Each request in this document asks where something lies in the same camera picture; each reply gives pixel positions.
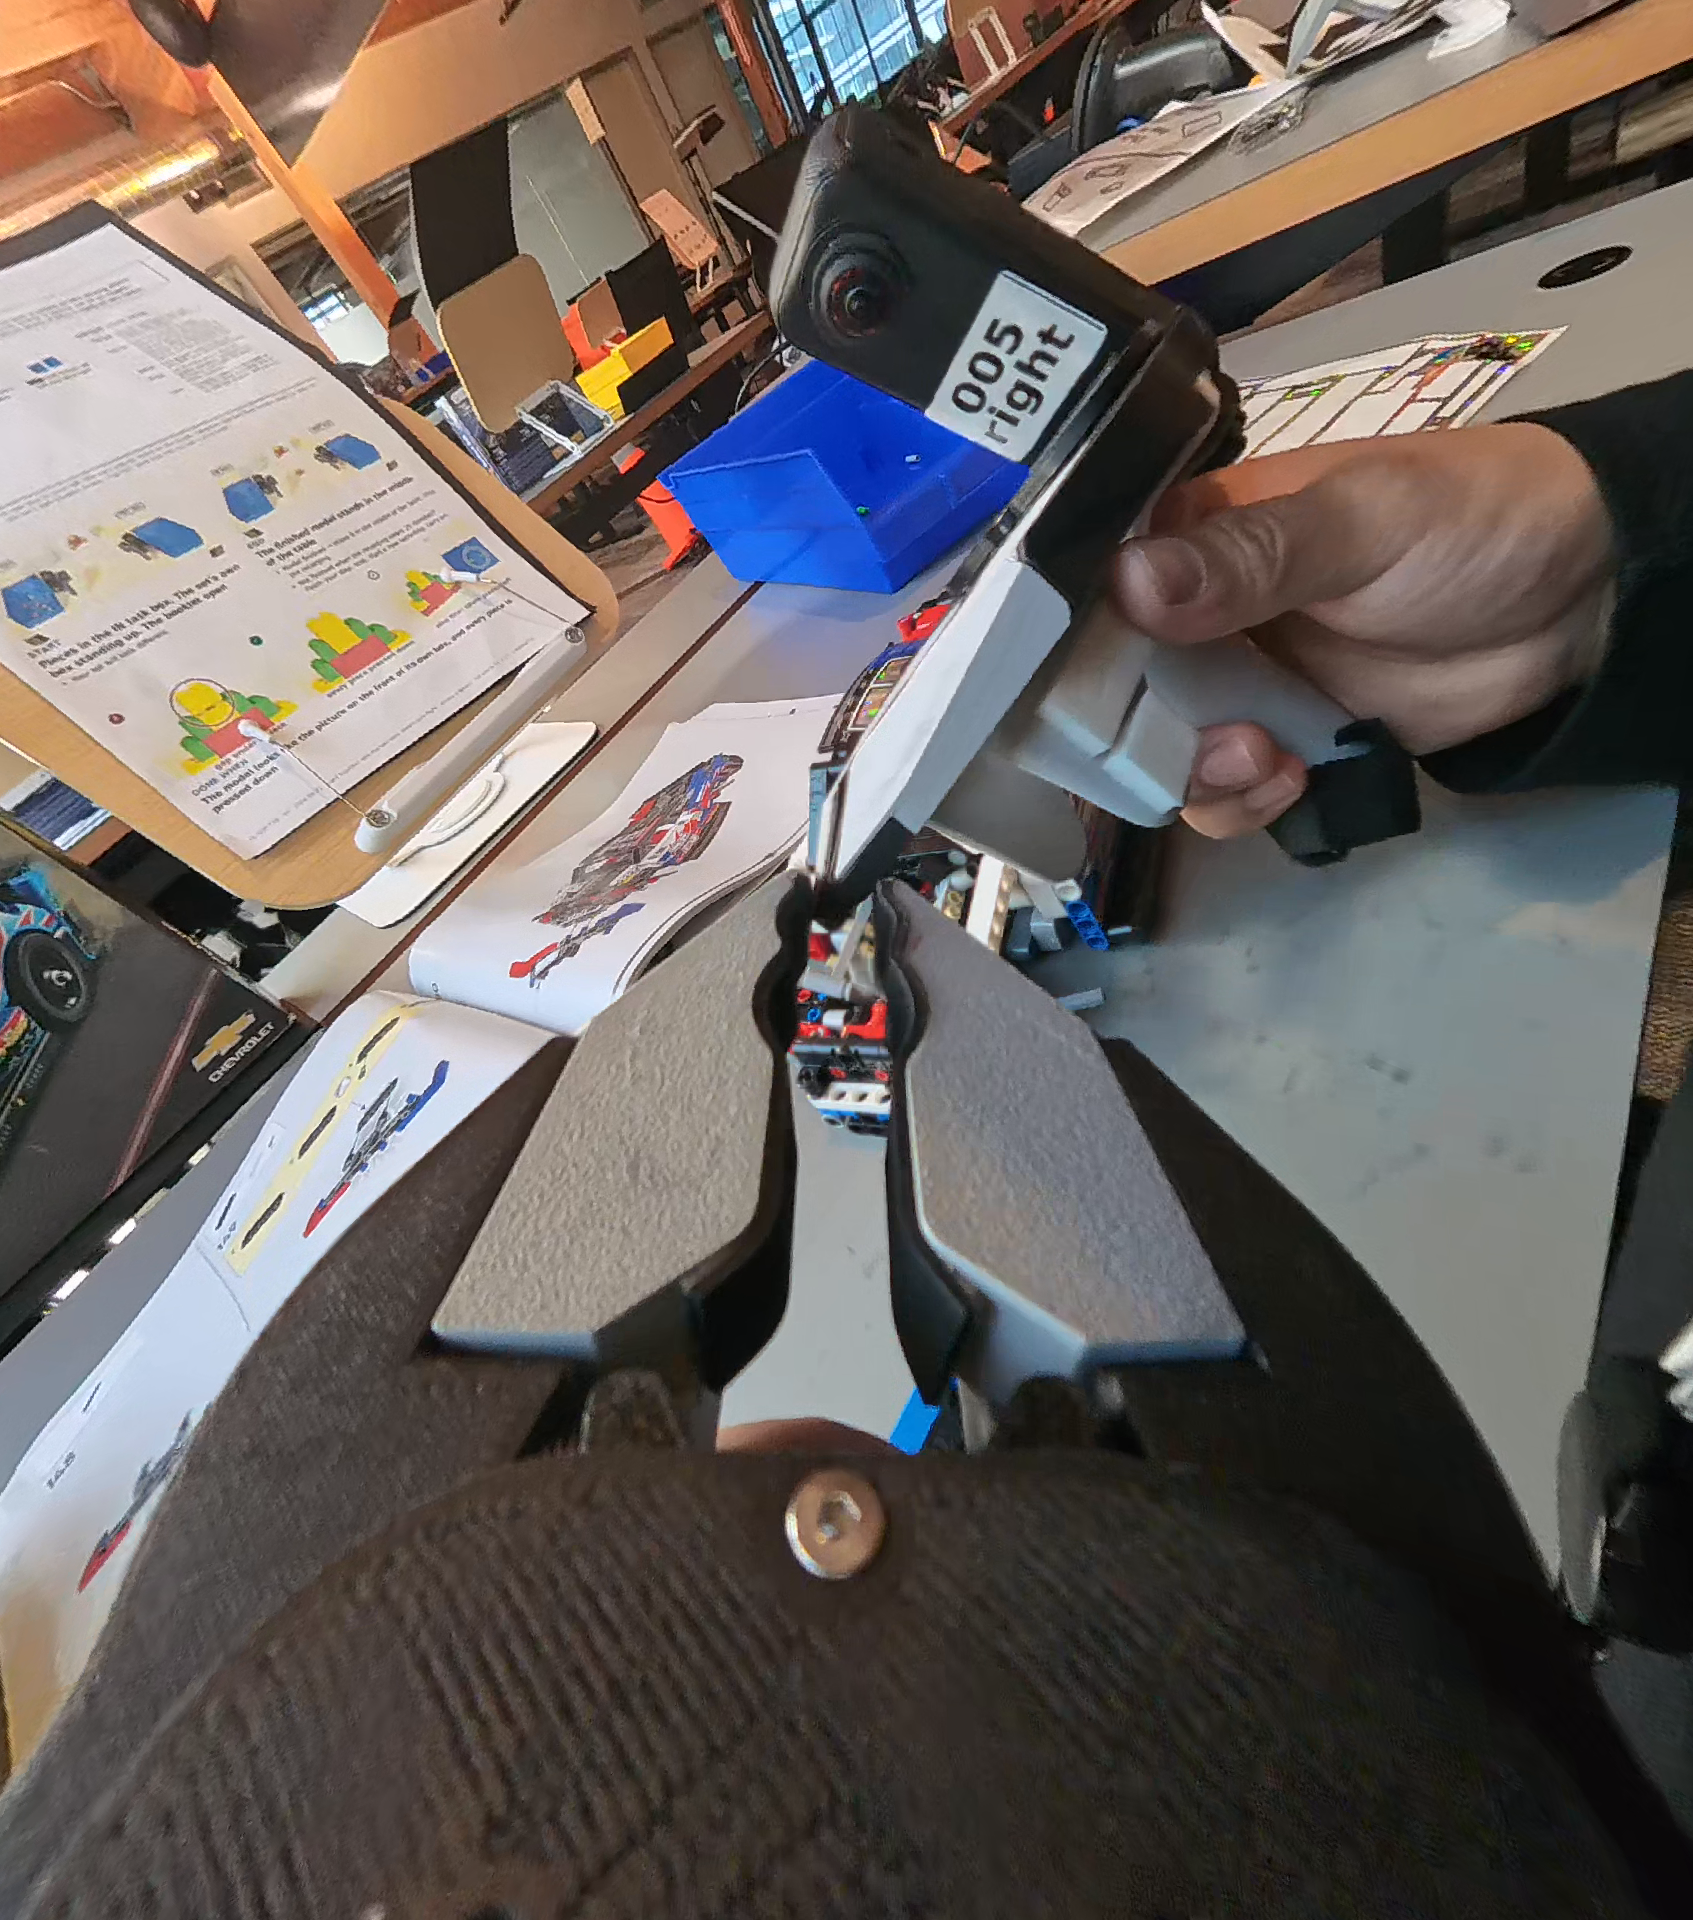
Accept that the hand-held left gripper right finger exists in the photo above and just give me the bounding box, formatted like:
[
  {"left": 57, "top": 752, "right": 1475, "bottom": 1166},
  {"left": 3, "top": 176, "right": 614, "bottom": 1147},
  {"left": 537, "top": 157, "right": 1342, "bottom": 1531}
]
[{"left": 871, "top": 879, "right": 1252, "bottom": 1409}]

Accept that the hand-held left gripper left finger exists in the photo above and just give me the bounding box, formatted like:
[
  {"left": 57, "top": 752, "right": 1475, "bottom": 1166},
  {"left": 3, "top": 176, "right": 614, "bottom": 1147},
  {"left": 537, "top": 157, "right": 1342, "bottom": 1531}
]
[{"left": 428, "top": 876, "right": 813, "bottom": 1392}]

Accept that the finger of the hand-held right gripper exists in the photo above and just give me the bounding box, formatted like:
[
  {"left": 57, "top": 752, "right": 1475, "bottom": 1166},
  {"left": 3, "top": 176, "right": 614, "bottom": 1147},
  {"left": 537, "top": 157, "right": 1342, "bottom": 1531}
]
[
  {"left": 917, "top": 746, "right": 1091, "bottom": 882},
  {"left": 822, "top": 545, "right": 1077, "bottom": 895}
]

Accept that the partly built toy car model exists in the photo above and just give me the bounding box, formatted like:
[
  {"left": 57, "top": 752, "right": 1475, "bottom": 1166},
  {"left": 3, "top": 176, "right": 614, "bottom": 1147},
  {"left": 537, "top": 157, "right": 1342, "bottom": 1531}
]
[{"left": 789, "top": 592, "right": 1168, "bottom": 1140}]

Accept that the white stand arm and base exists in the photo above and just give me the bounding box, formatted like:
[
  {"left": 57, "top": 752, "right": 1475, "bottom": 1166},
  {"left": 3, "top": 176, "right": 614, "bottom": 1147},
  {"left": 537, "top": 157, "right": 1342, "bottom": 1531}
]
[{"left": 335, "top": 626, "right": 603, "bottom": 937}]

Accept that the person's right hand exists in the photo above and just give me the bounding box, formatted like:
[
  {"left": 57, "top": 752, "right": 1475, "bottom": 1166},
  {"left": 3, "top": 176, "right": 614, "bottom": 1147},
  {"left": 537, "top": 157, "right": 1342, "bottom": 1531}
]
[{"left": 1110, "top": 419, "right": 1624, "bottom": 842}]

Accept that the blue plastic storage bin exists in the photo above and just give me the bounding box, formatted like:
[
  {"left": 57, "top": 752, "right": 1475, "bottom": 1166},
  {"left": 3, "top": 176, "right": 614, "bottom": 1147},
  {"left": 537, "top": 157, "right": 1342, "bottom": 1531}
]
[{"left": 660, "top": 358, "right": 1036, "bottom": 598}]

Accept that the thick open instruction booklet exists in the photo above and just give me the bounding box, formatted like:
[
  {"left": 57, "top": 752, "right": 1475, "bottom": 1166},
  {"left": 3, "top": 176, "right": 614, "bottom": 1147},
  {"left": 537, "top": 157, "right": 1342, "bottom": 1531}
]
[{"left": 0, "top": 700, "right": 852, "bottom": 1659}]

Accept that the yellow storage bin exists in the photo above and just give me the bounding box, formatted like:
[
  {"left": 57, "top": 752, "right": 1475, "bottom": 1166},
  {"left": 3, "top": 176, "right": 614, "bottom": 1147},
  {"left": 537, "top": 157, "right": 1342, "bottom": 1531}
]
[{"left": 570, "top": 316, "right": 679, "bottom": 426}]

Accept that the plain wooden stand board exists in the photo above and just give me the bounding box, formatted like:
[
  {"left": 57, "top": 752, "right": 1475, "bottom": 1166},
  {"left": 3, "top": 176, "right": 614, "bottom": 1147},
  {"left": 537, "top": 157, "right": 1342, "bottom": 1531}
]
[{"left": 434, "top": 255, "right": 582, "bottom": 437}]

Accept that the colourful sticker sheet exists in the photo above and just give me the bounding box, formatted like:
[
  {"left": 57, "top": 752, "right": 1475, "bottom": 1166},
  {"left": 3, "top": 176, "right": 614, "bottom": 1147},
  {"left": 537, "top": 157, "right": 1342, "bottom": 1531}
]
[{"left": 1226, "top": 326, "right": 1567, "bottom": 466}]

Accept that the dark toy car box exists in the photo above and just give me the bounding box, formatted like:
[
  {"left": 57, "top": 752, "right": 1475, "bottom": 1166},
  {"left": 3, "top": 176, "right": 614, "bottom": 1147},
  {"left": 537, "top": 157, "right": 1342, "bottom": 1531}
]
[{"left": 0, "top": 742, "right": 320, "bottom": 1418}]

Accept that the printed instruction sheet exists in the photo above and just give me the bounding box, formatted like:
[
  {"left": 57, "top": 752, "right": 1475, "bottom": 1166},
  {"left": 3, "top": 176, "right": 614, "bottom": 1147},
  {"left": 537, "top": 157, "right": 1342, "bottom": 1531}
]
[{"left": 0, "top": 199, "right": 598, "bottom": 866}]

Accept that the black lanyard with badge reel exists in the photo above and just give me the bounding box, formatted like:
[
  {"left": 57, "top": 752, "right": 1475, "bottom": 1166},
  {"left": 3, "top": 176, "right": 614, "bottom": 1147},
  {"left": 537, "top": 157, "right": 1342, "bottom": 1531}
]
[{"left": 1555, "top": 1302, "right": 1693, "bottom": 1654}]

